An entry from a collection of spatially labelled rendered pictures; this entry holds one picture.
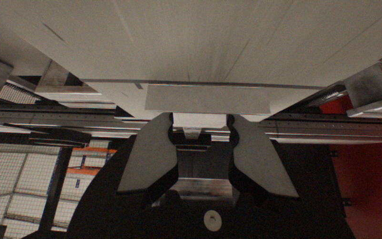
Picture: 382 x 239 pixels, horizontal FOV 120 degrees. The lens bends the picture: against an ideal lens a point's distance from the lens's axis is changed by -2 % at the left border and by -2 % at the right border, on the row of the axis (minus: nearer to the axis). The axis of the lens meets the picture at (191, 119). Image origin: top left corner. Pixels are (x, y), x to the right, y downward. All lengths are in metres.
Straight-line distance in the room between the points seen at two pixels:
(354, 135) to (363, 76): 0.36
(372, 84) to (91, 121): 0.72
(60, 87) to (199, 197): 0.26
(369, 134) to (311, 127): 0.22
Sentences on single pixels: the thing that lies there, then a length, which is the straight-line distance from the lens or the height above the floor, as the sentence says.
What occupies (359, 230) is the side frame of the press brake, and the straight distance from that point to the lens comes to 1.15.
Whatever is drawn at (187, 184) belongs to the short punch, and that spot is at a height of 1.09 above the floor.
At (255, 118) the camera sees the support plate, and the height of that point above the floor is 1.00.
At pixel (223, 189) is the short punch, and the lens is 0.19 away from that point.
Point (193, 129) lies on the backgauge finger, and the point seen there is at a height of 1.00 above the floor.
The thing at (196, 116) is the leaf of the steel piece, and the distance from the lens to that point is 0.15.
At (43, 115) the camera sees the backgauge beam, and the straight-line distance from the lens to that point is 0.70.
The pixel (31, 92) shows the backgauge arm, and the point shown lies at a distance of 0.74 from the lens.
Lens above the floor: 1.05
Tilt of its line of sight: 17 degrees down
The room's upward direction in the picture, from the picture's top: 178 degrees counter-clockwise
